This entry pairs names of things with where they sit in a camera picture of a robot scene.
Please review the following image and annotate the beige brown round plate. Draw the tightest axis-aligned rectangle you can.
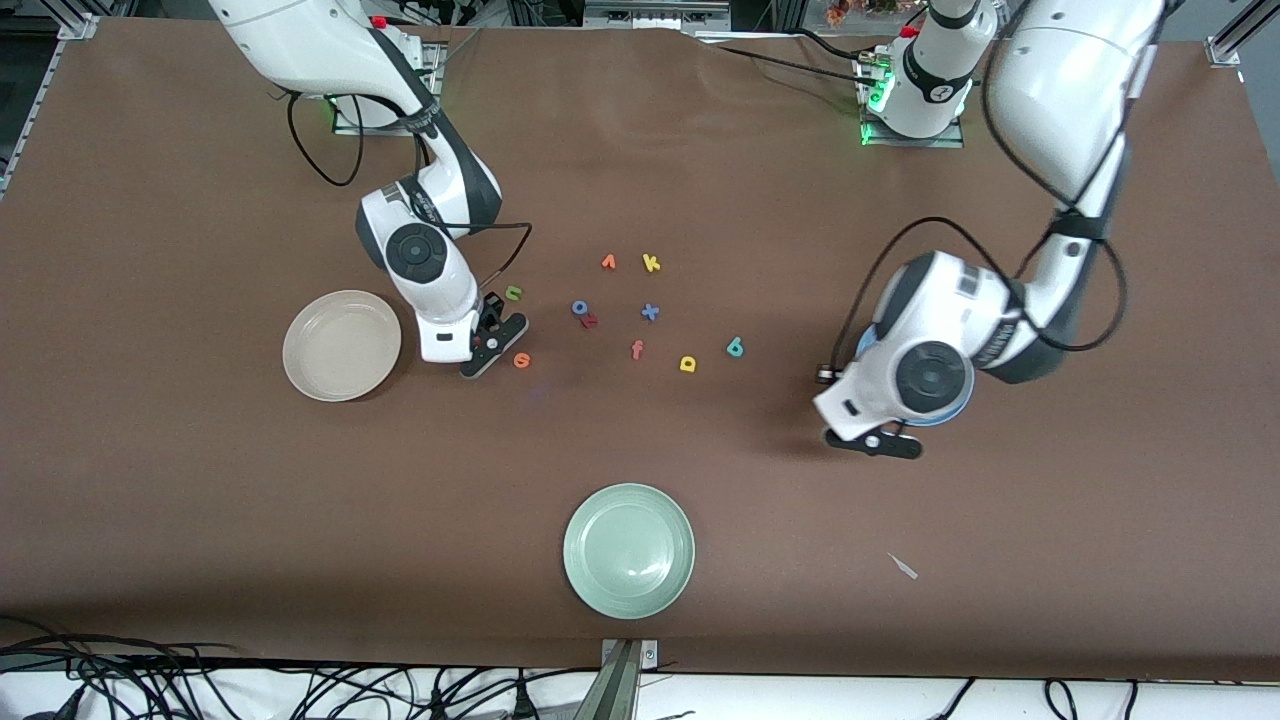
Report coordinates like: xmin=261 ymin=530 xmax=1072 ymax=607
xmin=282 ymin=290 xmax=403 ymax=403

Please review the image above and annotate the pale green round plate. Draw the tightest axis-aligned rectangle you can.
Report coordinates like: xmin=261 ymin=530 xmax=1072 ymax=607
xmin=562 ymin=483 xmax=696 ymax=621

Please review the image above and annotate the brown table cover sheet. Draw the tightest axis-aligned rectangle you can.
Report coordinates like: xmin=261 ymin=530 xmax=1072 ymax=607
xmin=0 ymin=18 xmax=1280 ymax=683

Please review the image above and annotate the grey metal bar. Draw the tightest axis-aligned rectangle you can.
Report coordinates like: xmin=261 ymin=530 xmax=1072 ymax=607
xmin=575 ymin=642 xmax=641 ymax=720

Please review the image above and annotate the blue round plate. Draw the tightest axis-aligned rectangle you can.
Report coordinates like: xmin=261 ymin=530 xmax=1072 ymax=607
xmin=855 ymin=325 xmax=976 ymax=428

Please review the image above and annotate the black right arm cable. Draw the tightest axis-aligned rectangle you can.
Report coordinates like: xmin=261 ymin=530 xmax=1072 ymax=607
xmin=287 ymin=88 xmax=534 ymax=301

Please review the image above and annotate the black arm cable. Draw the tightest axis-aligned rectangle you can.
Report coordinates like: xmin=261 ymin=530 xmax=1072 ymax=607
xmin=815 ymin=0 xmax=1167 ymax=389
xmin=287 ymin=88 xmax=534 ymax=301

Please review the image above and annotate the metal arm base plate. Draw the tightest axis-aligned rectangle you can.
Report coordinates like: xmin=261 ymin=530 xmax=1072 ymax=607
xmin=332 ymin=40 xmax=446 ymax=137
xmin=858 ymin=55 xmax=967 ymax=150

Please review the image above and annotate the grey metal background frame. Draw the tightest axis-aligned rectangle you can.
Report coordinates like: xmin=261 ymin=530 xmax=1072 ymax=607
xmin=580 ymin=0 xmax=736 ymax=31

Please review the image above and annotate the black cable across table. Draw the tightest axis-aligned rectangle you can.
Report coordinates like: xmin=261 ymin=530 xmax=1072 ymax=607
xmin=690 ymin=30 xmax=871 ymax=86

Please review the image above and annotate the black floor cable tangle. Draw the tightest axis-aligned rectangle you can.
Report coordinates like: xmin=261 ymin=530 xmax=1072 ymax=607
xmin=0 ymin=615 xmax=241 ymax=720

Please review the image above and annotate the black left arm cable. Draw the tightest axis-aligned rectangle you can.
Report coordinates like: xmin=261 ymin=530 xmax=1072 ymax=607
xmin=815 ymin=0 xmax=1167 ymax=389

